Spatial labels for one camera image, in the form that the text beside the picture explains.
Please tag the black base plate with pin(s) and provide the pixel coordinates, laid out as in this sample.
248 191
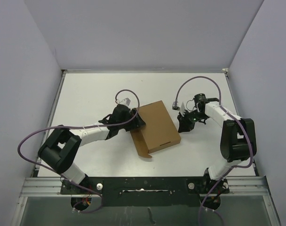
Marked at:
149 191

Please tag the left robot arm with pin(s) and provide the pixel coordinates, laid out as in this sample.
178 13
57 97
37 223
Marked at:
60 148

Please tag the brown cardboard box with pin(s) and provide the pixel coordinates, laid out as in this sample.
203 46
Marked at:
158 133

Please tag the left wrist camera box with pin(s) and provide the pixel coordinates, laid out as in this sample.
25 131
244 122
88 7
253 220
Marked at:
125 102

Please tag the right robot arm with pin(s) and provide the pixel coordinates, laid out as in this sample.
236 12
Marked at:
238 141

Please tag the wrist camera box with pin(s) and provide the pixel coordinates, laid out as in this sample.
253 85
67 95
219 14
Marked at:
125 102
182 109

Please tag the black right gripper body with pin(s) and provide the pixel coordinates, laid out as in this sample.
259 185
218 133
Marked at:
195 117

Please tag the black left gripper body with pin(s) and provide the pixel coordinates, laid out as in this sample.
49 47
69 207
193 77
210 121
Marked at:
130 125

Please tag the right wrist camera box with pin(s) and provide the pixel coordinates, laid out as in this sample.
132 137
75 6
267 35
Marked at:
182 109

